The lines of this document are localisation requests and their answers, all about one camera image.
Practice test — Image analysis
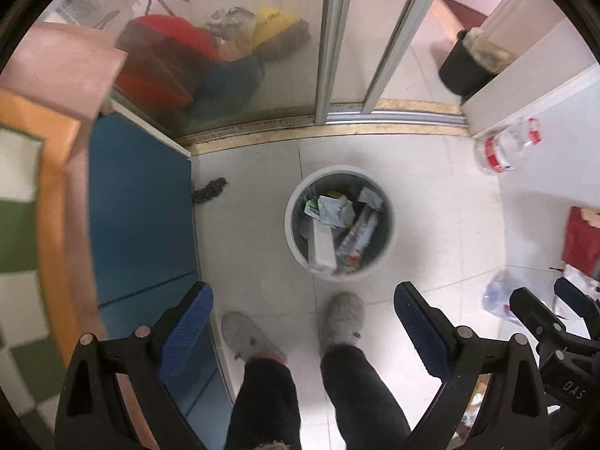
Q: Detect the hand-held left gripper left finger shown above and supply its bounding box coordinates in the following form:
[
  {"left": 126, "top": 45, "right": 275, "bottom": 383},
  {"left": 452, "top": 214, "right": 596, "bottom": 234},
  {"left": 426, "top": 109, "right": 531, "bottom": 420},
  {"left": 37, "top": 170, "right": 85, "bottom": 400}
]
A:
[{"left": 54, "top": 281, "right": 214, "bottom": 450}]

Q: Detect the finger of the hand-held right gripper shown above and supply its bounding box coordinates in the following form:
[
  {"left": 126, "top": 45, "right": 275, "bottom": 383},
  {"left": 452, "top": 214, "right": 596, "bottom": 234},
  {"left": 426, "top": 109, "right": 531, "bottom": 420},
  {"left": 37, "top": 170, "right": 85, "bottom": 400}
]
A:
[
  {"left": 554, "top": 277, "right": 600, "bottom": 320},
  {"left": 509, "top": 287, "right": 600, "bottom": 352}
]

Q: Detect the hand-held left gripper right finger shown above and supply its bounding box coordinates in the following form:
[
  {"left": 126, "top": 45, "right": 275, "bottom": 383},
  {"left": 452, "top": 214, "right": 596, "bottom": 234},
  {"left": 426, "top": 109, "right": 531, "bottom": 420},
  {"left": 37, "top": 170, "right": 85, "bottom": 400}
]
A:
[{"left": 394, "top": 282, "right": 551, "bottom": 450}]

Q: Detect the grey white trash bin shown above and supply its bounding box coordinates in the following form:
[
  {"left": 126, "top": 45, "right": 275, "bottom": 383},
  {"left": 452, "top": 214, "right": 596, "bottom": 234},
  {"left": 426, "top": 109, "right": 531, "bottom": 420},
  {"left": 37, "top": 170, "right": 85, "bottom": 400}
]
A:
[{"left": 284, "top": 165, "right": 395, "bottom": 283}]

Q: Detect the red clear noodle bag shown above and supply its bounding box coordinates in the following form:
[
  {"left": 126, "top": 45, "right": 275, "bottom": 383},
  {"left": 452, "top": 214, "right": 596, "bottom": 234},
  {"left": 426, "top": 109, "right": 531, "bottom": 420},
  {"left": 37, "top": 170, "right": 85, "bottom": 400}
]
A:
[{"left": 335, "top": 206, "right": 381, "bottom": 275}]

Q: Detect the long white carton box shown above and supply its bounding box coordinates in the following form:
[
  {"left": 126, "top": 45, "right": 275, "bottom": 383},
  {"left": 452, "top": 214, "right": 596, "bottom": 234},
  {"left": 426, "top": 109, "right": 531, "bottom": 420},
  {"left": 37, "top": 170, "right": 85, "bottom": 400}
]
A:
[{"left": 307, "top": 219, "right": 339, "bottom": 273}]

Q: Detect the white paper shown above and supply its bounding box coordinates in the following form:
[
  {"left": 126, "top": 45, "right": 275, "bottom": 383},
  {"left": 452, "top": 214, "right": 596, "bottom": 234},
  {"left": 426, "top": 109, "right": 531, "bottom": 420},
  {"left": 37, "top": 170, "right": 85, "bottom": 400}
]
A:
[{"left": 357, "top": 186, "right": 385, "bottom": 212}]

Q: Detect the white sachet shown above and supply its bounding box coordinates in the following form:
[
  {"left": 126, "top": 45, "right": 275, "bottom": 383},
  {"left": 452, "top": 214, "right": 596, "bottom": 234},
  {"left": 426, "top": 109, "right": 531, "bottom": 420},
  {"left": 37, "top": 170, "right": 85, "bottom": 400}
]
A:
[{"left": 321, "top": 195, "right": 354, "bottom": 228}]

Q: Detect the green white medicine box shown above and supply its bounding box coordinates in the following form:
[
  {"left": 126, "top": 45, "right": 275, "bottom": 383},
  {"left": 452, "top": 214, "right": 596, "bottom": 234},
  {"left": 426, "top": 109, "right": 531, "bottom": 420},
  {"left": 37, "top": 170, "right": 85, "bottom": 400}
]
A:
[{"left": 304, "top": 195, "right": 329, "bottom": 221}]

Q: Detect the blue cap plastic bottle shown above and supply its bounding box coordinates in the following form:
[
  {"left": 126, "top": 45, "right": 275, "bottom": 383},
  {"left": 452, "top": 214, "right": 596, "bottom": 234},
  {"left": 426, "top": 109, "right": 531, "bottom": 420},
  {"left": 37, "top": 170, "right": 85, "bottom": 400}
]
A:
[{"left": 483, "top": 269, "right": 521, "bottom": 322}]

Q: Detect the red paper bag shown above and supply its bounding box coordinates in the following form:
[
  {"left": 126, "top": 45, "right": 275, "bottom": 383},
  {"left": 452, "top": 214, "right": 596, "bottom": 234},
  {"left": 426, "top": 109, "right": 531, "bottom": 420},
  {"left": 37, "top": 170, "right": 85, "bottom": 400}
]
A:
[{"left": 562, "top": 206, "right": 600, "bottom": 273}]

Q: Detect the grey slipper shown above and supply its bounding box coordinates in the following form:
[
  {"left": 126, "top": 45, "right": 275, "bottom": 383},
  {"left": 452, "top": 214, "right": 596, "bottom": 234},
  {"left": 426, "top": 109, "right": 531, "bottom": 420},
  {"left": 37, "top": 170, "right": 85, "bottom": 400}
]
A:
[
  {"left": 319, "top": 292, "right": 365, "bottom": 348},
  {"left": 221, "top": 312, "right": 288, "bottom": 364}
]

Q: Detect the person's right leg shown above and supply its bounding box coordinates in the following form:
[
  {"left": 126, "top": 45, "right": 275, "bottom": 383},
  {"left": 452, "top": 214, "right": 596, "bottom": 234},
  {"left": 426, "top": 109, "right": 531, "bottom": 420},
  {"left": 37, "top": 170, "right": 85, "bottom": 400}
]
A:
[{"left": 321, "top": 344, "right": 413, "bottom": 450}]

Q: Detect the person's leg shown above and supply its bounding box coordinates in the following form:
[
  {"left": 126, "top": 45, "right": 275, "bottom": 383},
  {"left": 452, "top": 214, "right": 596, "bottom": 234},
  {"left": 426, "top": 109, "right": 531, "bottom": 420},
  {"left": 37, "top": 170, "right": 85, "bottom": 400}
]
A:
[
  {"left": 225, "top": 356, "right": 303, "bottom": 450},
  {"left": 321, "top": 344, "right": 413, "bottom": 450}
]

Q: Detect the person's left leg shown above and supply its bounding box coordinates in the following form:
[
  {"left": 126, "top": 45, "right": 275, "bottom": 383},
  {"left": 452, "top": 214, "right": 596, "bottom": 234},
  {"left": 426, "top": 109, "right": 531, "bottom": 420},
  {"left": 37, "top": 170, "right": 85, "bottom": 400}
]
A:
[{"left": 225, "top": 356, "right": 303, "bottom": 450}]

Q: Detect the dark furry scrap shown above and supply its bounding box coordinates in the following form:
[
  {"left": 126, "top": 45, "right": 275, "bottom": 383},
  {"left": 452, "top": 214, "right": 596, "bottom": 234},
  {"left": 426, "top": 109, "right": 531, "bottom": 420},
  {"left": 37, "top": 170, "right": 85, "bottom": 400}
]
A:
[{"left": 191, "top": 177, "right": 228, "bottom": 206}]

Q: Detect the red label plastic bottle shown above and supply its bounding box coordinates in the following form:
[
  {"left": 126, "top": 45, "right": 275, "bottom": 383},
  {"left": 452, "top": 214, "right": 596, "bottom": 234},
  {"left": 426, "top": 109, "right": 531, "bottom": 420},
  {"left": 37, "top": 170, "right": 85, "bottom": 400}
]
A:
[{"left": 475, "top": 117, "right": 545, "bottom": 176}]

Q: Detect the green white checkered tablecloth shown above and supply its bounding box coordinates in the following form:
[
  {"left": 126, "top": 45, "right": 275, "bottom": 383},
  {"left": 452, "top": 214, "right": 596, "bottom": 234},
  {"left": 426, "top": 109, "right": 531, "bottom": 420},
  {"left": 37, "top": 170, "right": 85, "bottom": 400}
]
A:
[{"left": 0, "top": 89, "right": 118, "bottom": 432}]

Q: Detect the black waste bin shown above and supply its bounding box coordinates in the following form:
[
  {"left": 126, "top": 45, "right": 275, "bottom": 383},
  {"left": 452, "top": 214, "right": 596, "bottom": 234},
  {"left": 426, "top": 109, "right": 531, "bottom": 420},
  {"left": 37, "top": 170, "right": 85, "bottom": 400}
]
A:
[{"left": 438, "top": 28, "right": 516, "bottom": 104}]

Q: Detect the dark blue bag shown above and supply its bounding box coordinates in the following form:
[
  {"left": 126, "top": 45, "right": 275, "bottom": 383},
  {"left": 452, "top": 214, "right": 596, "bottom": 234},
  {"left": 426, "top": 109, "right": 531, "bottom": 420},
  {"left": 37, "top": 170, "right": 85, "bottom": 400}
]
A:
[{"left": 187, "top": 54, "right": 263, "bottom": 113}]

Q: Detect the pink cloth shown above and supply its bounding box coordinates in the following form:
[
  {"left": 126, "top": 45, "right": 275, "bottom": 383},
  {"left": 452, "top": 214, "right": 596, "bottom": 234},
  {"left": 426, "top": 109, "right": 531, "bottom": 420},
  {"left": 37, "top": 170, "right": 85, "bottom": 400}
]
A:
[{"left": 0, "top": 22, "right": 128, "bottom": 123}]

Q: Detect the glass sliding door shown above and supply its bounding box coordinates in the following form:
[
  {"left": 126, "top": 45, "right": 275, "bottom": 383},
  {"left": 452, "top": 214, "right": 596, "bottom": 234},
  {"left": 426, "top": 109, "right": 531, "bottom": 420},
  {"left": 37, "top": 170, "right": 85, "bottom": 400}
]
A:
[{"left": 47, "top": 0, "right": 441, "bottom": 137}]

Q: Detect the yellow bag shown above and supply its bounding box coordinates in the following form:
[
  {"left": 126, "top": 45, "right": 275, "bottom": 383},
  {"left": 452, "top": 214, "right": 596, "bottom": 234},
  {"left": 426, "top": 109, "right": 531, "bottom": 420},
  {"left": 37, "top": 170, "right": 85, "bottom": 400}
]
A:
[{"left": 253, "top": 7, "right": 301, "bottom": 48}]

